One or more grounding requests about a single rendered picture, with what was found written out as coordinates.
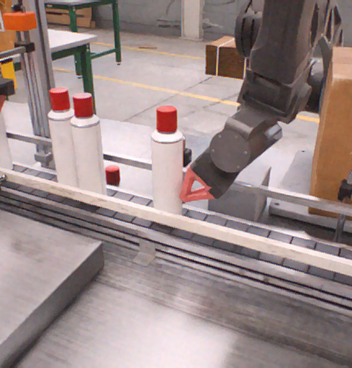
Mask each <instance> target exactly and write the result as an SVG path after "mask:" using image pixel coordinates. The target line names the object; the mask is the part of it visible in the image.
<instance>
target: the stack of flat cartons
mask: <svg viewBox="0 0 352 368"><path fill-rule="evenodd" d="M205 47H206V48H205V56H206V57H205V63H206V64H205V69H206V70H205V71H206V72H205V74H206V75H212V76H223V77H229V78H235V79H241V80H243V79H244V78H245V71H246V68H247V66H248V65H249V61H250V59H249V58H246V57H241V56H240V55H239V54H238V52H237V51H236V48H235V38H232V37H227V36H224V37H222V38H221V39H219V40H217V41H215V42H212V43H210V44H206V46H205Z"/></svg>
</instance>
